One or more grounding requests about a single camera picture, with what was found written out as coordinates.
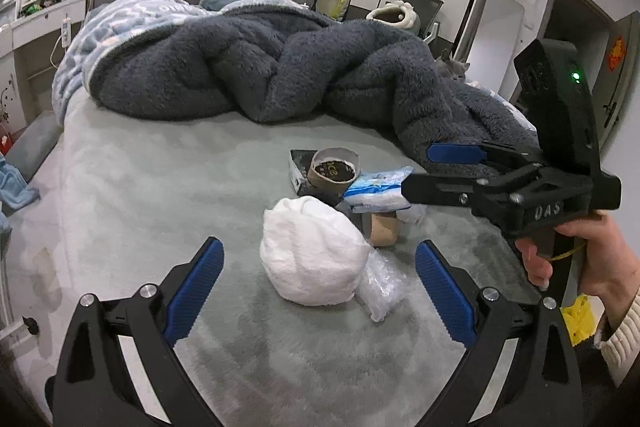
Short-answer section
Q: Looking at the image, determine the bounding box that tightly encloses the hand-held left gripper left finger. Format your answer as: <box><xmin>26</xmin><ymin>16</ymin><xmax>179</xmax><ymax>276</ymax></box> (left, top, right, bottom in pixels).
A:
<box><xmin>52</xmin><ymin>237</ymin><xmax>226</xmax><ymax>427</ymax></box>

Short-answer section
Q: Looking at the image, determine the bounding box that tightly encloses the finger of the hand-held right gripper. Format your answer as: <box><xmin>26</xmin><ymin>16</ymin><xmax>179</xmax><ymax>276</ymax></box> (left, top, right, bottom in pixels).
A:
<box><xmin>401</xmin><ymin>172</ymin><xmax>501</xmax><ymax>208</ymax></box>
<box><xmin>426</xmin><ymin>143</ymin><xmax>543</xmax><ymax>168</ymax></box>

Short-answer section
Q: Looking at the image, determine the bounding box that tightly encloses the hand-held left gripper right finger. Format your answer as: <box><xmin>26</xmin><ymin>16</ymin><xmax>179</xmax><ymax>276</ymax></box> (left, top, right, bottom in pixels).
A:
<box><xmin>415</xmin><ymin>240</ymin><xmax>583</xmax><ymax>427</ymax></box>

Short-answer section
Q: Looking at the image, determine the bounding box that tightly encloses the blue white tissue packet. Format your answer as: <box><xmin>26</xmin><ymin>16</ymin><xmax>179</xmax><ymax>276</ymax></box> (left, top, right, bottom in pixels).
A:
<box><xmin>344</xmin><ymin>166</ymin><xmax>428</xmax><ymax>225</ymax></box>

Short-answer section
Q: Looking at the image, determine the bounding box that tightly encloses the clear plastic bag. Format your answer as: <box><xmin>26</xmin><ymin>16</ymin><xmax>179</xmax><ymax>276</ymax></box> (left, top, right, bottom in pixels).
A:
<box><xmin>356</xmin><ymin>249</ymin><xmax>408</xmax><ymax>323</ymax></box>

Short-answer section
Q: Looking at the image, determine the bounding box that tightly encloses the white cloth bundle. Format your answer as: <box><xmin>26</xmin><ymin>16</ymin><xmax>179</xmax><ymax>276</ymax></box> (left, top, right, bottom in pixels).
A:
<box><xmin>260</xmin><ymin>196</ymin><xmax>371</xmax><ymax>306</ymax></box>

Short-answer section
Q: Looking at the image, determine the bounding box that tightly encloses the person's right forearm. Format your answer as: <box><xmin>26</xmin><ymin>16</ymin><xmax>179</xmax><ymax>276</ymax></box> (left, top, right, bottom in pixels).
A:
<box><xmin>595</xmin><ymin>287</ymin><xmax>640</xmax><ymax>388</ymax></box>

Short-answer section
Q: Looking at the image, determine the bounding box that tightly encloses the person's right hand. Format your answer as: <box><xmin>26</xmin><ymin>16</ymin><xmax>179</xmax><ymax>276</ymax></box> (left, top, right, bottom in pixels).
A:
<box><xmin>515</xmin><ymin>211</ymin><xmax>640</xmax><ymax>315</ymax></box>

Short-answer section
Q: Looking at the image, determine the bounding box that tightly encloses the small brown cardboard tube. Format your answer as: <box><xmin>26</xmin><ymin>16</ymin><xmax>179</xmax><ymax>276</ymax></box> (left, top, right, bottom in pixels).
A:
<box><xmin>370</xmin><ymin>212</ymin><xmax>401</xmax><ymax>248</ymax></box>

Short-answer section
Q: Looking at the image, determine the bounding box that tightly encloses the grey cat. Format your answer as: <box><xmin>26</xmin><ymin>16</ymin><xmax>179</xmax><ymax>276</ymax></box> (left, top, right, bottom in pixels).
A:
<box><xmin>432</xmin><ymin>49</ymin><xmax>471</xmax><ymax>82</ymax></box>

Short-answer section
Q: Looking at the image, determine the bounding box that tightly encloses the door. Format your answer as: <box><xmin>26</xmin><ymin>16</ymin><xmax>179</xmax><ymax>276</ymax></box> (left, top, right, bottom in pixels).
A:
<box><xmin>600</xmin><ymin>12</ymin><xmax>640</xmax><ymax>152</ymax></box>

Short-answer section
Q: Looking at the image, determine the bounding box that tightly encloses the bed with grey sheet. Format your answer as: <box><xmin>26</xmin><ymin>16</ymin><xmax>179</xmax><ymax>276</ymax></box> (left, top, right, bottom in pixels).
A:
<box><xmin>0</xmin><ymin>72</ymin><xmax>551</xmax><ymax>427</ymax></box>

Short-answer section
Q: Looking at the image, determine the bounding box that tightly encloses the wide cardboard tube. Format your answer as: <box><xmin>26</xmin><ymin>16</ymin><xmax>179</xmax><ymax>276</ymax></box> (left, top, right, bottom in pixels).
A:
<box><xmin>306</xmin><ymin>148</ymin><xmax>362</xmax><ymax>198</ymax></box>

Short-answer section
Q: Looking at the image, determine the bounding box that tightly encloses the yellow paper tag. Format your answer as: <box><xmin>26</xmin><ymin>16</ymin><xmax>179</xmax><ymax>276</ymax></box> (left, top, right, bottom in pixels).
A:
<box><xmin>562</xmin><ymin>296</ymin><xmax>598</xmax><ymax>347</ymax></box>

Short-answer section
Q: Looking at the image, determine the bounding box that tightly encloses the black cardboard box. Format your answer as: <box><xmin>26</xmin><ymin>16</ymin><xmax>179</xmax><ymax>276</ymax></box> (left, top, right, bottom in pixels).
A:
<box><xmin>289</xmin><ymin>149</ymin><xmax>321</xmax><ymax>195</ymax></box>

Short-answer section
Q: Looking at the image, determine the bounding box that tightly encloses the red door decoration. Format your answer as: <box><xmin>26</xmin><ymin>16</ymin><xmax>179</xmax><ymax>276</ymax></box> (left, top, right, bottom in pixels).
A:
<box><xmin>605</xmin><ymin>36</ymin><xmax>628</xmax><ymax>72</ymax></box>

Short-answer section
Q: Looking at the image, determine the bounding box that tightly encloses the black chair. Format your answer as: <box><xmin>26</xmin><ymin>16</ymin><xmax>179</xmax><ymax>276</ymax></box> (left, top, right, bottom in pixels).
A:
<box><xmin>400</xmin><ymin>0</ymin><xmax>443</xmax><ymax>38</ymax></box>

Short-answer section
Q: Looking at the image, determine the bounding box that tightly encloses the beige cat bed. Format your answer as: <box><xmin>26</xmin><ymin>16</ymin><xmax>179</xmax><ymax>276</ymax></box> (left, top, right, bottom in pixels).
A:
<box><xmin>366</xmin><ymin>0</ymin><xmax>420</xmax><ymax>30</ymax></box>

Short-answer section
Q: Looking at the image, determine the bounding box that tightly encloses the light blue cloth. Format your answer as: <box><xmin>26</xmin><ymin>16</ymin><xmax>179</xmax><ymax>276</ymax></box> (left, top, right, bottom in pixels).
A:
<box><xmin>0</xmin><ymin>152</ymin><xmax>41</xmax><ymax>212</ymax></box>

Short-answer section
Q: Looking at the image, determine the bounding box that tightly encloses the dark grey fuzzy blanket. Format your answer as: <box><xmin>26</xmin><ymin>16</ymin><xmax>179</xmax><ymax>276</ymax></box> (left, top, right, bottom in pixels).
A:
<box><xmin>87</xmin><ymin>2</ymin><xmax>541</xmax><ymax>172</ymax></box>

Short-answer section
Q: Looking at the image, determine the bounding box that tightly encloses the grey floor cushion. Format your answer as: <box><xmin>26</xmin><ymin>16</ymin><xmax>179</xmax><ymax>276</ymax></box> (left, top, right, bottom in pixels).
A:
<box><xmin>0</xmin><ymin>109</ymin><xmax>63</xmax><ymax>180</ymax></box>

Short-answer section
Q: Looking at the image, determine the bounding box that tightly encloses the light blue patterned blanket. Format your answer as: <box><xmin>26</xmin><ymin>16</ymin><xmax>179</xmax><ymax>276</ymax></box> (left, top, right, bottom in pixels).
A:
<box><xmin>52</xmin><ymin>0</ymin><xmax>221</xmax><ymax>128</ymax></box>

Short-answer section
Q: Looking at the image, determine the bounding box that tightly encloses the teal pillow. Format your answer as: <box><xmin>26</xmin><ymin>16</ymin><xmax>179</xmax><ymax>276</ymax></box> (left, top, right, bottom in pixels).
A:
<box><xmin>200</xmin><ymin>0</ymin><xmax>281</xmax><ymax>12</ymax></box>

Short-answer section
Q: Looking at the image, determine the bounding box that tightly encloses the white vanity desk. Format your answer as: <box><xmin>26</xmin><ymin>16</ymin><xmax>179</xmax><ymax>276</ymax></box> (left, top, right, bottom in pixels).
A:
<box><xmin>0</xmin><ymin>0</ymin><xmax>93</xmax><ymax>132</ymax></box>

